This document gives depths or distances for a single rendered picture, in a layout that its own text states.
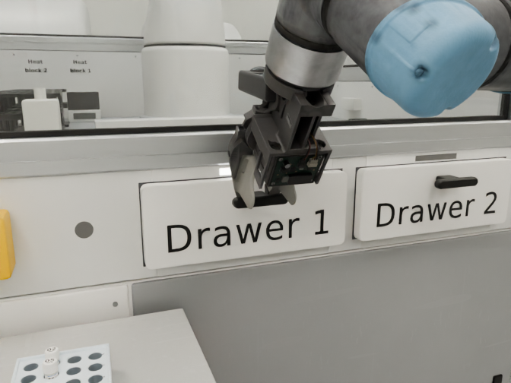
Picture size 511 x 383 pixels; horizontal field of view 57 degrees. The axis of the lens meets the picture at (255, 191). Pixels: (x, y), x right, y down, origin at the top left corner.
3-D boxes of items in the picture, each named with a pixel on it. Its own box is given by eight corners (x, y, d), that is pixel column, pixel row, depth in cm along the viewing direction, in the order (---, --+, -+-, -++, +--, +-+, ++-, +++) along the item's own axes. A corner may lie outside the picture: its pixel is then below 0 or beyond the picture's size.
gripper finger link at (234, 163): (222, 178, 57) (243, 122, 51) (219, 169, 57) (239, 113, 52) (258, 179, 59) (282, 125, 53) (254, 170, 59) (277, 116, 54)
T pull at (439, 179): (478, 185, 72) (479, 177, 71) (438, 189, 69) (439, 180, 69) (461, 181, 75) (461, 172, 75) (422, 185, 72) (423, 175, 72)
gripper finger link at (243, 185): (231, 232, 58) (254, 180, 51) (220, 196, 61) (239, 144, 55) (254, 231, 59) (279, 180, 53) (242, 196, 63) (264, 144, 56)
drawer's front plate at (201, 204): (344, 244, 70) (347, 171, 67) (146, 270, 60) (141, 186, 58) (338, 240, 71) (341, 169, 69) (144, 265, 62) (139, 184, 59)
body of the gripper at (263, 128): (255, 193, 50) (281, 102, 42) (234, 140, 56) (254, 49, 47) (318, 188, 53) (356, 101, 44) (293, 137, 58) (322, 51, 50)
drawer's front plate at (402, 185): (506, 223, 80) (514, 159, 78) (359, 242, 71) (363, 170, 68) (497, 219, 82) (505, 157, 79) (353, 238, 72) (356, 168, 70)
